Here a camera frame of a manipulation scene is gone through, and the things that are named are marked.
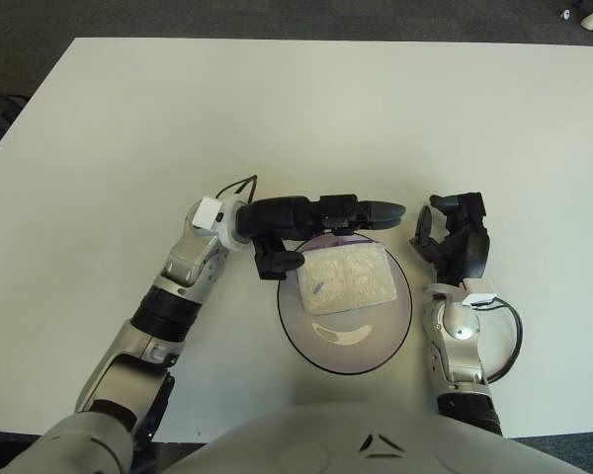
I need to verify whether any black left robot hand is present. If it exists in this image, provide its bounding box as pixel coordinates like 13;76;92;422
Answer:
235;194;407;281

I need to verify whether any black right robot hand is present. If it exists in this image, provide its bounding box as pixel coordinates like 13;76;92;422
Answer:
408;192;492;290

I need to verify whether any purple tissue paper pack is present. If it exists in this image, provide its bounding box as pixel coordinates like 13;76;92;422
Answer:
298;236;397;317

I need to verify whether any white plate with black rim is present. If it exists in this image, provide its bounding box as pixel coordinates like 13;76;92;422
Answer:
276;231;414;377

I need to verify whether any grey robot torso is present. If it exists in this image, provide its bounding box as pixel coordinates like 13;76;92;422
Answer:
162;397;593;474

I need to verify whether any black bag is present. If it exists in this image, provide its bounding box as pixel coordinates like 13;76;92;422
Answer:
0;93;30;142

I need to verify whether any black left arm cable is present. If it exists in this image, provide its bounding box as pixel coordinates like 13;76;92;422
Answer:
214;173;259;203

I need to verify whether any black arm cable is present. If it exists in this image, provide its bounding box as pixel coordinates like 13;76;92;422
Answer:
214;173;259;203
478;295;524;384

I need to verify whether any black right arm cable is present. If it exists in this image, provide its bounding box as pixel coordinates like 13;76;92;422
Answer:
478;295;524;384

